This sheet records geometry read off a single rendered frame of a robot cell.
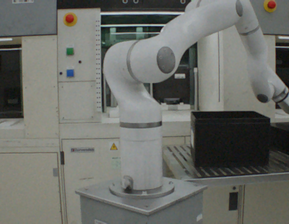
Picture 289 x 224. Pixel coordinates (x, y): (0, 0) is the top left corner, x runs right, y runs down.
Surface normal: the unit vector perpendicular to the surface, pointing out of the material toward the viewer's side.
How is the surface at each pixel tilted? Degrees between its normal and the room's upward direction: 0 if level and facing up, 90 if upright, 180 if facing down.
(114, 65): 96
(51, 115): 90
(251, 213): 90
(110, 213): 90
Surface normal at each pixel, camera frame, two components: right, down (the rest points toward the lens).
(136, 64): -0.71, 0.26
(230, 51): 0.08, 0.11
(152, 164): 0.48, 0.08
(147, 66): -0.32, 0.40
